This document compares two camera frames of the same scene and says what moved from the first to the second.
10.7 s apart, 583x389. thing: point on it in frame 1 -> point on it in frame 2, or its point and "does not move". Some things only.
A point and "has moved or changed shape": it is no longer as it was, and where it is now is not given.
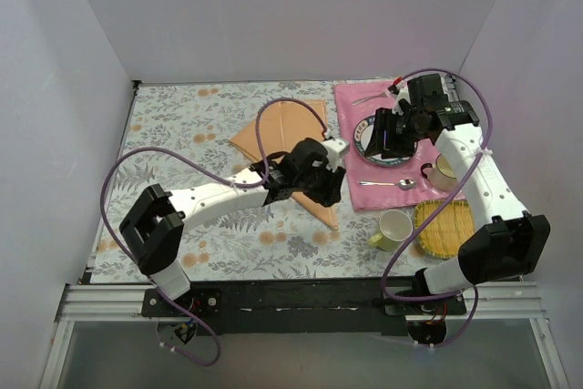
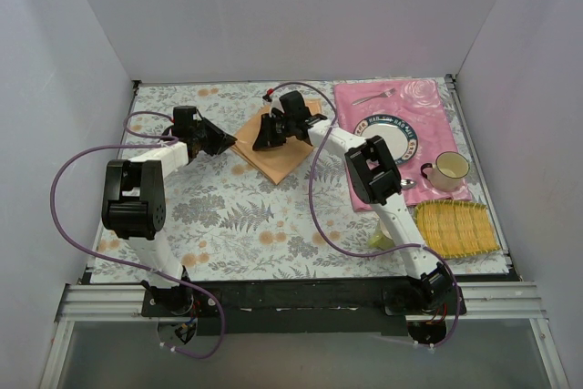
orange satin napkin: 288,125 has moved or changed shape
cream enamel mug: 440,175 does not move
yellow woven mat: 449,232 does not move
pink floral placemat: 373,186 does not move
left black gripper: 329,186 -> 208,138
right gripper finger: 386,137 -> 271,133
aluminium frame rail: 83,302 does not move
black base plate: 310,307 does not move
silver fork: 386,94 does not move
